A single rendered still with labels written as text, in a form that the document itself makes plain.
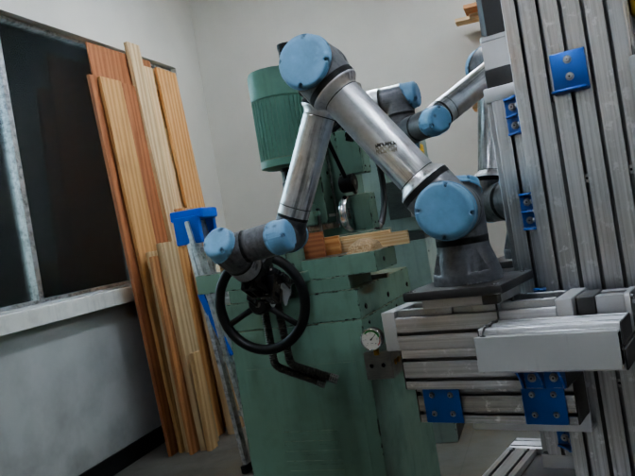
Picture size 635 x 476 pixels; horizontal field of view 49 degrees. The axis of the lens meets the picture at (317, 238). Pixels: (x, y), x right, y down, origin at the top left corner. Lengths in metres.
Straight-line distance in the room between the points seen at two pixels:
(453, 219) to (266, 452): 1.14
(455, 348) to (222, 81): 3.63
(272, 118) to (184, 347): 1.65
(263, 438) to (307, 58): 1.24
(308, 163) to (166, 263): 2.00
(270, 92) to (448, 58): 2.42
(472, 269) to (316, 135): 0.46
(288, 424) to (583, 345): 1.11
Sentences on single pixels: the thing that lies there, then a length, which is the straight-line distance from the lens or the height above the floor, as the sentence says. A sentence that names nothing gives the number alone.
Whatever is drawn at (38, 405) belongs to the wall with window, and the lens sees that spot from 3.20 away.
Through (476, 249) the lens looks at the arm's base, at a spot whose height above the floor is 0.89.
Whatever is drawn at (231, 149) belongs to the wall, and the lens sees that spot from 4.85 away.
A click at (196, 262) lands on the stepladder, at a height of 0.93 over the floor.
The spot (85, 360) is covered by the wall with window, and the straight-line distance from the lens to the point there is 3.44.
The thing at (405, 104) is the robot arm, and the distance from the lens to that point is 1.99.
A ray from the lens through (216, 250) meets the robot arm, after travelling 1.54.
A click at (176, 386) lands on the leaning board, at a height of 0.34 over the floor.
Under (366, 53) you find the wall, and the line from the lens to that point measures 4.61.
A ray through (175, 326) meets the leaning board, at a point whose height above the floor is 0.63.
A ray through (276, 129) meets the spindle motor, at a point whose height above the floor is 1.31.
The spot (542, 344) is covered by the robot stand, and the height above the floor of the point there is 0.71.
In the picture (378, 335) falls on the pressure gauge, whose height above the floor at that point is 0.67.
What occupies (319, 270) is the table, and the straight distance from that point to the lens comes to 2.05.
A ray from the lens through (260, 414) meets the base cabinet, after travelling 2.23.
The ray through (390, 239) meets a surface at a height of 0.92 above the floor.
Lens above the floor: 0.99
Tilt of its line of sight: 1 degrees down
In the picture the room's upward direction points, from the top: 9 degrees counter-clockwise
